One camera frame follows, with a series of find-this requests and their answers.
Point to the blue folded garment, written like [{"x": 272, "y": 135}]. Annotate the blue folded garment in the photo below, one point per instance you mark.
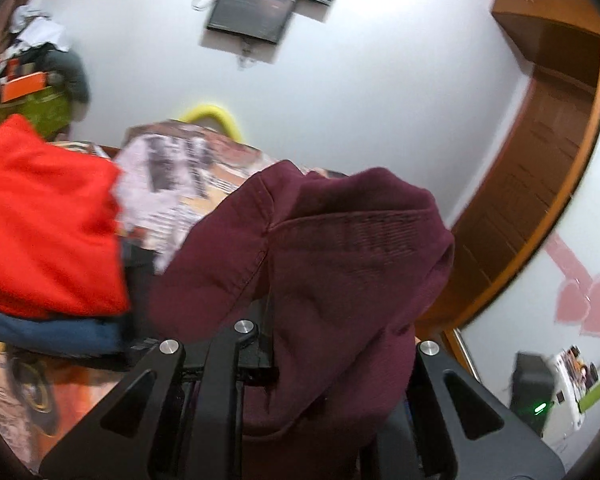
[{"x": 55, "y": 332}]

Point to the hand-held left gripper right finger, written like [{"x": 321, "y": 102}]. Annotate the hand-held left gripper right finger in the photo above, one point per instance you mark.
[{"x": 430, "y": 375}]

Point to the yellow curved object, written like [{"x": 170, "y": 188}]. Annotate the yellow curved object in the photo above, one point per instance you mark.
[{"x": 215, "y": 110}]

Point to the red folded garment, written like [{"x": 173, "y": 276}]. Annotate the red folded garment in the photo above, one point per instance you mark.
[{"x": 45, "y": 220}]

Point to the white box with stickers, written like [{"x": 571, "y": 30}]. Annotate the white box with stickers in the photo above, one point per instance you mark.
[{"x": 572, "y": 385}]

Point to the pink heart wall sticker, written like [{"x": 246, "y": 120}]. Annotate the pink heart wall sticker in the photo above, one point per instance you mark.
[{"x": 575, "y": 300}]

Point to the green bag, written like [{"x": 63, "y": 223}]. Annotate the green bag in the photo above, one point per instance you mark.
[{"x": 40, "y": 115}]

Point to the black box with green light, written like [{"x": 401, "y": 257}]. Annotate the black box with green light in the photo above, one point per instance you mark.
[{"x": 530, "y": 390}]

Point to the black folded garment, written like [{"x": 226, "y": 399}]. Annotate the black folded garment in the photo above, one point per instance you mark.
[{"x": 140, "y": 285}]

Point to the orange box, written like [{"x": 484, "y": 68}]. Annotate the orange box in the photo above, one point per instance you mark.
[{"x": 25, "y": 87}]

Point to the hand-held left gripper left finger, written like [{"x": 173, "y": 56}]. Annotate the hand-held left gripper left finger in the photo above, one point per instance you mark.
[{"x": 220, "y": 385}]

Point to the white crumpled cloth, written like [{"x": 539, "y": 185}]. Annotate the white crumpled cloth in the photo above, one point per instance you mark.
[{"x": 40, "y": 30}]

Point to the wooden door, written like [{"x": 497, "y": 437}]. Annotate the wooden door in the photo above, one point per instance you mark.
[{"x": 530, "y": 160}]

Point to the dark grey cloth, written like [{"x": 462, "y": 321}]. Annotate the dark grey cloth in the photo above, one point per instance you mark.
[{"x": 72, "y": 75}]

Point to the printed bedspread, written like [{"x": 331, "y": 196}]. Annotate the printed bedspread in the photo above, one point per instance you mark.
[{"x": 180, "y": 170}]

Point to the maroon button shirt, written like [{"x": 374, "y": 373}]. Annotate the maroon button shirt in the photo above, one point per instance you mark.
[{"x": 330, "y": 270}]

